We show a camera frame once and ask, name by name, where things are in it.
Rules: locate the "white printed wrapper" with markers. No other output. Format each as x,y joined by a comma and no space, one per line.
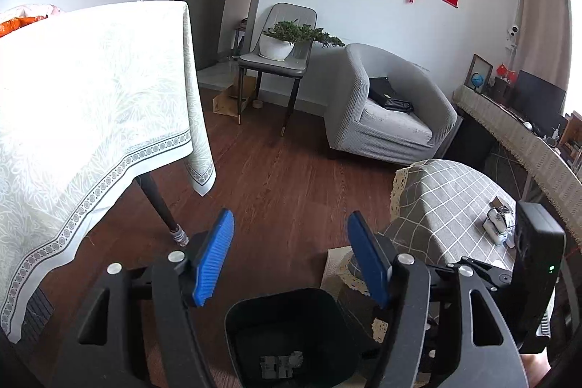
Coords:
282,364

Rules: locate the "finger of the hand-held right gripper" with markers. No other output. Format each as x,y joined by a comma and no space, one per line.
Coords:
493,272

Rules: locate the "wooden picture frame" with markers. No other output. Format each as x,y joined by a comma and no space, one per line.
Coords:
486,67

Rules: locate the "brown paper scrap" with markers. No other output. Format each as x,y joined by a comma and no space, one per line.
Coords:
499,203

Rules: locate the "white blue tissue packet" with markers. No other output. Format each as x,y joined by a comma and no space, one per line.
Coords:
495,226

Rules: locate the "black monitor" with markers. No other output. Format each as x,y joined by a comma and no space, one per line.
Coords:
539,99

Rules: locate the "round table with checked cloth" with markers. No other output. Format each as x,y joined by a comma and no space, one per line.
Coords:
445,197

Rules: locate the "cardboard box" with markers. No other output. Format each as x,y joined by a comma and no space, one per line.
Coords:
227,99

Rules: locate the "grey armchair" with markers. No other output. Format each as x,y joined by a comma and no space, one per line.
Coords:
391,129

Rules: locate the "black bag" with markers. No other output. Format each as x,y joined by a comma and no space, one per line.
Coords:
391,99

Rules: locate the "black table leg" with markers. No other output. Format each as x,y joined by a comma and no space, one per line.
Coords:
157,201

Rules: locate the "dark striped doormat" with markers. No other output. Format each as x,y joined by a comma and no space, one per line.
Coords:
38,315

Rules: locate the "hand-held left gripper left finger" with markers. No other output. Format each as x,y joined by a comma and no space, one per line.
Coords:
213,260

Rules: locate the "striped table leg sock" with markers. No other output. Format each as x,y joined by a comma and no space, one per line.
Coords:
179,235

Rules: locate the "cabinet with beige lace cloth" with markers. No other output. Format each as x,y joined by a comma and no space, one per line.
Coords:
514,129

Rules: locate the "dark green trash bin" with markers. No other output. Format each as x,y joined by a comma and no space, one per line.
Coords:
254,324

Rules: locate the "small blue globe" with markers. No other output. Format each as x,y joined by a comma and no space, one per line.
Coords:
477,80

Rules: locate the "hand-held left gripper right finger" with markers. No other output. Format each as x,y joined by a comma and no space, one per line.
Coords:
368,265

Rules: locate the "small red flags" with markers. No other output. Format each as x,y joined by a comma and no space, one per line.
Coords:
505,72

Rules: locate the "grey dining chair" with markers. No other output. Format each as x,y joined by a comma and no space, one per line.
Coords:
273,67

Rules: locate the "cream rug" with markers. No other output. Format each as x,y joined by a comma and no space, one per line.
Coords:
336,267

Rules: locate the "white security camera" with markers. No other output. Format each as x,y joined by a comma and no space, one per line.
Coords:
512,34

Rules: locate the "orange cloth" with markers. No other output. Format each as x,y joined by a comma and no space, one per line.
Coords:
20,26

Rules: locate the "beige curtain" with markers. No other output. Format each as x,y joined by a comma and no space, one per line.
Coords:
543,29

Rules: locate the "potted plant in white pot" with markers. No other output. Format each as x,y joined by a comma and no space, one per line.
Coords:
275,47

